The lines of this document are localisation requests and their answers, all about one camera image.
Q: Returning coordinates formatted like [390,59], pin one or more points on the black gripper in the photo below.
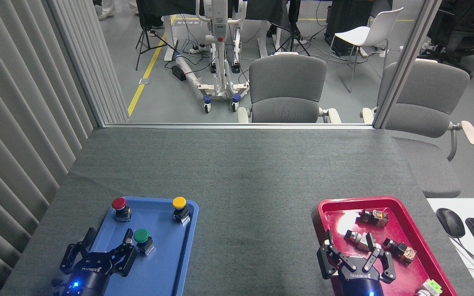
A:
[361,284]
[91,281]

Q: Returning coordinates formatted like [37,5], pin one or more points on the green push button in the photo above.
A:
[141,235]

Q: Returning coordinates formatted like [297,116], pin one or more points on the red push button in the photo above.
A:
[119,203]

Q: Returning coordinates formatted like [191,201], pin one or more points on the yellow push button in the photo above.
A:
[179,202]

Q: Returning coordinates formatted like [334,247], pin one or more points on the red plastic tray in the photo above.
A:
[340,220]

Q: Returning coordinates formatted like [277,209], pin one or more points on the blue plastic tray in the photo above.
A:
[159,267]

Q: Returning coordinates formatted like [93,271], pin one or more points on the white desk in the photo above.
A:
[447,255]

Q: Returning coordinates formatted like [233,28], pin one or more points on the black computer mouse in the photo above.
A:
[450,222]

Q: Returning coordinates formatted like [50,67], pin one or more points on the dark grey table cloth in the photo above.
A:
[241,172]

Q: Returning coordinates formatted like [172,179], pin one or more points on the grey slatted partition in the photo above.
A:
[19,123]

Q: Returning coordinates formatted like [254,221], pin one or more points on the grey office chair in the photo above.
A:
[426,102]
[287,86]

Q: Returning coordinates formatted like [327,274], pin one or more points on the black power brick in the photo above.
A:
[178,72]

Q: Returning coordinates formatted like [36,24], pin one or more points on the black tripod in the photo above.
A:
[143,39]
[294,39]

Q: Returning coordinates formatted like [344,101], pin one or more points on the white plastic chair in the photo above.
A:
[370,33]

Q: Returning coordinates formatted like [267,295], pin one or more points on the white power strip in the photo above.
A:
[198,49]

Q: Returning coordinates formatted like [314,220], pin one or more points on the white stand on wheels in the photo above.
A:
[220,61]

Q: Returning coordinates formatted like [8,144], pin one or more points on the person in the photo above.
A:
[151,18]
[106,10]

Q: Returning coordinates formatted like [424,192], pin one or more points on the black office chair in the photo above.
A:
[459,33]

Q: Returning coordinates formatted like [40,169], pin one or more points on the silver and white switch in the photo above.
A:
[354,237]

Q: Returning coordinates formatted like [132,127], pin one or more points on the black switch with orange block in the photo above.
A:
[401,250]

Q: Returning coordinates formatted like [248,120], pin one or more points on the black switch with amber window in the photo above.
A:
[372,217]

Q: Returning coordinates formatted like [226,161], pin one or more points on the white and green switch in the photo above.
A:
[429,287]

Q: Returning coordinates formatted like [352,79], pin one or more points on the silver table rail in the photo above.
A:
[241,126]

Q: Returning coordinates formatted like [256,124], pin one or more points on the silver post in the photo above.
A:
[405,61]

